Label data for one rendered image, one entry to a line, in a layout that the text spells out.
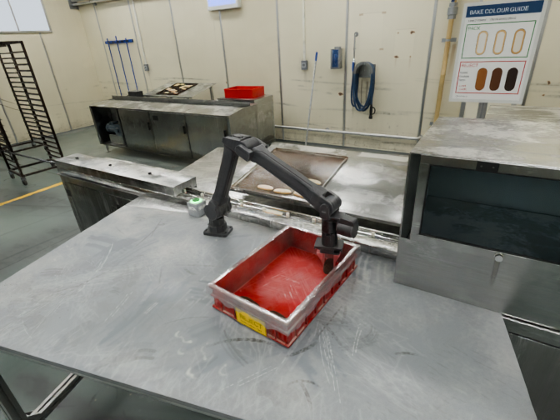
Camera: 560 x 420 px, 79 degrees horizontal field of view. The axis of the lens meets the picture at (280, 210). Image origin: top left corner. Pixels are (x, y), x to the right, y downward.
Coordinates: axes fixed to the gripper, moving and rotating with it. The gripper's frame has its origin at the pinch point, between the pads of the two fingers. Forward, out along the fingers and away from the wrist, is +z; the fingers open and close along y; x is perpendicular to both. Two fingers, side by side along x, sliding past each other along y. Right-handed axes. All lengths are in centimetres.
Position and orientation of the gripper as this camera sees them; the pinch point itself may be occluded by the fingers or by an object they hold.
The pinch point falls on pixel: (328, 263)
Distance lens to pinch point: 130.5
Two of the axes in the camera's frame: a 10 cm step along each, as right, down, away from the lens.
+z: 0.5, 8.9, 4.5
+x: 2.9, -4.5, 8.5
